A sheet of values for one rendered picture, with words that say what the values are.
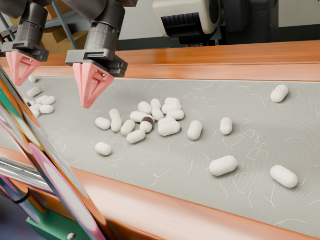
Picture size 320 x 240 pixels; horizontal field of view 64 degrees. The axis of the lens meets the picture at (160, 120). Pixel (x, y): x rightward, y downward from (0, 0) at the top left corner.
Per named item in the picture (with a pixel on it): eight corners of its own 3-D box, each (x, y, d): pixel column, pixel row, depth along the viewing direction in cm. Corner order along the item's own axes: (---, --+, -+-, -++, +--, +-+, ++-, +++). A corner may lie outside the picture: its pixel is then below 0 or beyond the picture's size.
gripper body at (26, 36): (24, 47, 59) (32, 17, 60) (0, 49, 64) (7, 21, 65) (48, 58, 64) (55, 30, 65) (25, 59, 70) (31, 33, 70)
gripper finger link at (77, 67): (90, 105, 42) (104, 51, 43) (61, 101, 46) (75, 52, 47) (116, 115, 48) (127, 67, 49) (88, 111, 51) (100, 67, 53)
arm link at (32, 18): (53, 9, 66) (41, 12, 70) (28, -7, 61) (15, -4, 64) (47, 34, 66) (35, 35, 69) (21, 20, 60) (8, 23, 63)
